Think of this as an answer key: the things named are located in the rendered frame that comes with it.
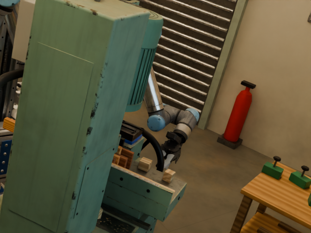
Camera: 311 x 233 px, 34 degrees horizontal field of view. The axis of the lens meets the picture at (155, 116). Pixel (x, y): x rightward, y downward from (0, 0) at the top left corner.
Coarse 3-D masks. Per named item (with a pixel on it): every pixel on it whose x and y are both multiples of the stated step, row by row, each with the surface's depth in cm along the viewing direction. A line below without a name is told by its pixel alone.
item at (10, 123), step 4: (4, 120) 184; (8, 120) 183; (12, 120) 184; (4, 124) 185; (8, 124) 184; (12, 124) 183; (4, 128) 185; (8, 128) 184; (12, 128) 184; (124, 168) 173
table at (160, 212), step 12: (132, 168) 183; (156, 180) 179; (180, 180) 184; (108, 192) 172; (120, 192) 170; (132, 192) 168; (180, 192) 178; (132, 204) 170; (144, 204) 168; (156, 204) 166; (156, 216) 167
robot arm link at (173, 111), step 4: (164, 104) 233; (164, 108) 230; (168, 108) 230; (172, 108) 232; (176, 108) 233; (168, 112) 227; (172, 112) 229; (176, 112) 230; (172, 116) 228; (176, 116) 230; (172, 120) 230
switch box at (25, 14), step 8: (24, 0) 126; (32, 0) 127; (24, 8) 126; (32, 8) 125; (24, 16) 127; (32, 16) 126; (24, 24) 127; (16, 32) 129; (24, 32) 128; (16, 40) 130; (24, 40) 129; (16, 48) 130; (24, 48) 129; (16, 56) 131; (24, 56) 130
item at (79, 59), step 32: (64, 0) 119; (32, 32) 124; (64, 32) 120; (96, 32) 117; (128, 32) 125; (32, 64) 126; (64, 64) 123; (96, 64) 120; (128, 64) 133; (32, 96) 129; (64, 96) 125; (96, 96) 122; (128, 96) 142; (32, 128) 131; (64, 128) 128; (96, 128) 129; (32, 160) 134; (64, 160) 130; (96, 160) 137; (32, 192) 137; (64, 192) 133; (96, 192) 147; (0, 224) 145; (32, 224) 141; (64, 224) 137
